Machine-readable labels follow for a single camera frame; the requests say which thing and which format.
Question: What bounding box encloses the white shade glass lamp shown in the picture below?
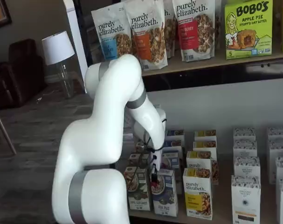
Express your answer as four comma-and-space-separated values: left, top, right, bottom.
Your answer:
41, 31, 76, 99

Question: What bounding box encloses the white granola bag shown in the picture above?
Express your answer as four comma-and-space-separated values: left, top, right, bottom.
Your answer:
163, 0, 179, 59

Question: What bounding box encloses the dark brown leather armchair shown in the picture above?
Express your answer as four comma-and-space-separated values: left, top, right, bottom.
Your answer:
0, 39, 48, 109

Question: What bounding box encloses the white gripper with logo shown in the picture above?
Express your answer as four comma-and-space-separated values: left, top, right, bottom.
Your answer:
151, 149, 163, 183

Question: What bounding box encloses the red label granola bag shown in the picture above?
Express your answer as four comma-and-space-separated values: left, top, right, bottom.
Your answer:
172, 0, 216, 63

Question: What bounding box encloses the blue label granola bag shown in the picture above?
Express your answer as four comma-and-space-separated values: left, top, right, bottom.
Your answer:
91, 6, 133, 63

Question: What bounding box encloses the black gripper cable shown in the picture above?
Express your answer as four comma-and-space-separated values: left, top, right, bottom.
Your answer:
129, 118, 167, 185

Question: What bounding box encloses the stool with wooden legs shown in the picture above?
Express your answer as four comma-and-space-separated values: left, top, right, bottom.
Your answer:
0, 102, 17, 156

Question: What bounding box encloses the blue and white cereal box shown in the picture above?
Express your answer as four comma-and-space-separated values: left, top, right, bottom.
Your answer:
166, 129, 186, 143
161, 151, 183, 196
150, 168, 179, 217
163, 140, 185, 154

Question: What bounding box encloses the dark framed wall picture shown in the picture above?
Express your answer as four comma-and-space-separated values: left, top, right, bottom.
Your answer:
0, 0, 13, 30

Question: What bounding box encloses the orange label granola bag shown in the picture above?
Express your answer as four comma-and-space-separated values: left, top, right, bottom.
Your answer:
122, 0, 168, 70

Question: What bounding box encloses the green and white cereal box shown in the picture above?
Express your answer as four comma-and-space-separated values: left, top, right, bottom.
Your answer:
134, 141, 147, 154
128, 153, 151, 170
125, 167, 152, 211

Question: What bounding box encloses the green Bobo's apple pie box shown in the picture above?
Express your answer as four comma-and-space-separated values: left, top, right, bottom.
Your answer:
224, 0, 274, 60

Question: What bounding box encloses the yellow and white granola box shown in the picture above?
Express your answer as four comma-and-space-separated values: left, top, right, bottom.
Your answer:
193, 140, 218, 161
182, 168, 214, 221
186, 151, 219, 186
194, 129, 217, 143

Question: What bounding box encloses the black metal shelf unit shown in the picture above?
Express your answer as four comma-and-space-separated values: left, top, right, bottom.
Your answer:
72, 0, 283, 224

